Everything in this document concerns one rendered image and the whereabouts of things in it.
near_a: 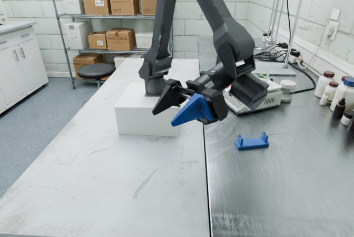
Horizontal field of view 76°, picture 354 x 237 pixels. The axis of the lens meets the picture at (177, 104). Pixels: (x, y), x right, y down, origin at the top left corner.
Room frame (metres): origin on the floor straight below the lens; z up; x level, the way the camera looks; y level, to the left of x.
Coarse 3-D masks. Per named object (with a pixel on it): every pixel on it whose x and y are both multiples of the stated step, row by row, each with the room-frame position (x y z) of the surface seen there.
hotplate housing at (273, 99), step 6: (276, 90) 0.80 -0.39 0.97; (270, 96) 0.77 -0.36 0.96; (276, 96) 0.78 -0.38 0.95; (228, 102) 0.79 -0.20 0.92; (264, 102) 0.76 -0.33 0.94; (270, 102) 0.77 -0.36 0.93; (276, 102) 0.78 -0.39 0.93; (234, 108) 0.74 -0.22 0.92; (240, 108) 0.73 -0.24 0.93; (246, 108) 0.73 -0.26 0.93; (258, 108) 0.75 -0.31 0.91; (264, 108) 0.77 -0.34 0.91
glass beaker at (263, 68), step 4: (256, 64) 0.85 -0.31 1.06; (260, 64) 0.86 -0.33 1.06; (264, 64) 0.85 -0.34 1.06; (268, 64) 0.84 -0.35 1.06; (256, 68) 0.82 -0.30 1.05; (260, 68) 0.80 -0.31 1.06; (264, 68) 0.80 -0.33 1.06; (268, 68) 0.80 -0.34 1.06; (256, 72) 0.81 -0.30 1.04; (260, 72) 0.80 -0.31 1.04; (264, 72) 0.80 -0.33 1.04; (268, 72) 0.81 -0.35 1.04; (260, 76) 0.80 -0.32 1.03; (264, 76) 0.80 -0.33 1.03; (268, 76) 0.81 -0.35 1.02; (264, 80) 0.80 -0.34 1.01
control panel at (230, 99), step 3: (225, 93) 0.84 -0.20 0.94; (228, 93) 0.83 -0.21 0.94; (225, 96) 0.82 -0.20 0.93; (228, 96) 0.81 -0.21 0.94; (231, 96) 0.81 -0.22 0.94; (228, 99) 0.80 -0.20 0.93; (231, 99) 0.79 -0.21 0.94; (234, 99) 0.78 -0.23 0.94; (231, 102) 0.77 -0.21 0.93; (234, 102) 0.77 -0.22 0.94; (237, 102) 0.76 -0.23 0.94; (234, 105) 0.75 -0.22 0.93; (237, 105) 0.74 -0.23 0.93; (240, 105) 0.74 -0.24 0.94
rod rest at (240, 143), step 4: (264, 132) 0.57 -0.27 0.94; (264, 136) 0.56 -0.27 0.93; (268, 136) 0.55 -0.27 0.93; (236, 140) 0.56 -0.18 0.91; (240, 140) 0.54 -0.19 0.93; (244, 140) 0.56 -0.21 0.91; (248, 140) 0.56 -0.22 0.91; (252, 140) 0.56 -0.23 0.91; (256, 140) 0.56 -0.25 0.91; (260, 140) 0.56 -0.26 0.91; (264, 140) 0.55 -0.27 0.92; (236, 144) 0.55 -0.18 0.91; (240, 144) 0.54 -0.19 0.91; (244, 144) 0.54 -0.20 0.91; (248, 144) 0.54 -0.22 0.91; (252, 144) 0.54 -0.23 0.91; (256, 144) 0.54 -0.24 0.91; (260, 144) 0.54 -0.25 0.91; (264, 144) 0.54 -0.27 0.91; (268, 144) 0.55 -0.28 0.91; (240, 148) 0.53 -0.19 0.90; (244, 148) 0.53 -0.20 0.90; (248, 148) 0.53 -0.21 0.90
